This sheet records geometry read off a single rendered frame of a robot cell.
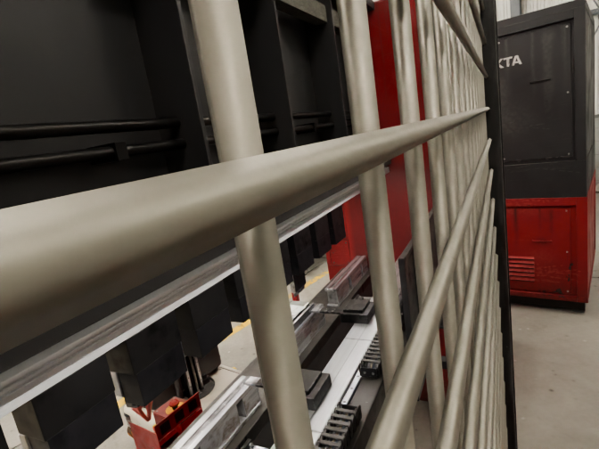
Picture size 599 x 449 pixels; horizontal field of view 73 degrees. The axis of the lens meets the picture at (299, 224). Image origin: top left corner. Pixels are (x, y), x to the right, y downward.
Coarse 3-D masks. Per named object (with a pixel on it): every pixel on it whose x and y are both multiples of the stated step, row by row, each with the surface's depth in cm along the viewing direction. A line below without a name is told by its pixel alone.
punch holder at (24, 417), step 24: (96, 360) 80; (72, 384) 76; (96, 384) 80; (24, 408) 71; (48, 408) 72; (72, 408) 75; (96, 408) 80; (24, 432) 73; (48, 432) 71; (72, 432) 75; (96, 432) 80
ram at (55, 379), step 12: (336, 204) 197; (300, 228) 162; (204, 288) 109; (180, 300) 101; (168, 312) 98; (144, 324) 91; (120, 336) 85; (108, 348) 83; (84, 360) 78; (60, 372) 74; (72, 372) 76; (48, 384) 72; (24, 396) 68; (0, 408) 65; (12, 408) 66
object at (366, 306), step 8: (352, 304) 159; (360, 304) 158; (368, 304) 159; (312, 312) 166; (320, 312) 164; (328, 312) 163; (336, 312) 161; (344, 312) 156; (352, 312) 154; (360, 312) 153; (368, 312) 153; (344, 320) 156; (352, 320) 154; (360, 320) 152; (368, 320) 152
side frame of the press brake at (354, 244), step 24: (384, 0) 203; (384, 24) 206; (384, 48) 209; (384, 72) 212; (384, 96) 215; (384, 120) 218; (360, 216) 238; (408, 216) 226; (360, 240) 242; (408, 240) 229; (336, 264) 253
